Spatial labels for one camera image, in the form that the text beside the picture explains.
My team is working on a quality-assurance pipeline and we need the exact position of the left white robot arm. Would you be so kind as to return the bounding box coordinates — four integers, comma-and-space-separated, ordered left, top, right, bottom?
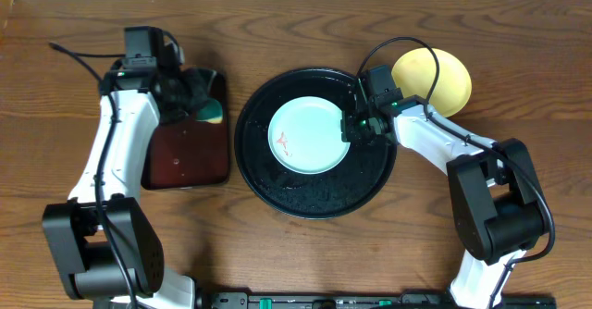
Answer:
42, 68, 217, 308

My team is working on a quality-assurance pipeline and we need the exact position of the green yellow sponge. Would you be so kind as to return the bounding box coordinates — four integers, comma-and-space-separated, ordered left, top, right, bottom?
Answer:
194, 98, 224, 124

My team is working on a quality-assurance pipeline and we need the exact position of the round black tray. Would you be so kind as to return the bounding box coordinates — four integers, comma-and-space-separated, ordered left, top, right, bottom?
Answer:
234, 68, 397, 219

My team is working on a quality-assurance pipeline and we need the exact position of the dark red rectangular tray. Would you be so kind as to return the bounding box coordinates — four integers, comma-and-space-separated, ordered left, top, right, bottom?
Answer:
141, 69, 230, 191

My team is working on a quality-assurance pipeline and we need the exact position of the right black cable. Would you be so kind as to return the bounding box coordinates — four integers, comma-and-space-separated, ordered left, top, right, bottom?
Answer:
354, 36, 556, 309

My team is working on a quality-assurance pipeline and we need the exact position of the light blue plate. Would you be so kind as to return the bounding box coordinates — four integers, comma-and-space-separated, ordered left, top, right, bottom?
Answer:
267, 96, 351, 175

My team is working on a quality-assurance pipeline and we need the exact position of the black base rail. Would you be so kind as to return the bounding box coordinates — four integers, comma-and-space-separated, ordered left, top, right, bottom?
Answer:
193, 286, 559, 309

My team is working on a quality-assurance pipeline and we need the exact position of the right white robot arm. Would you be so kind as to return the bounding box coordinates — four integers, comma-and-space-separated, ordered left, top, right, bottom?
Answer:
341, 96, 555, 308

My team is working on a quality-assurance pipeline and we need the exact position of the yellow plate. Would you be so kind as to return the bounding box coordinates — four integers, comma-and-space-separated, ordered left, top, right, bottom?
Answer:
391, 48, 472, 117

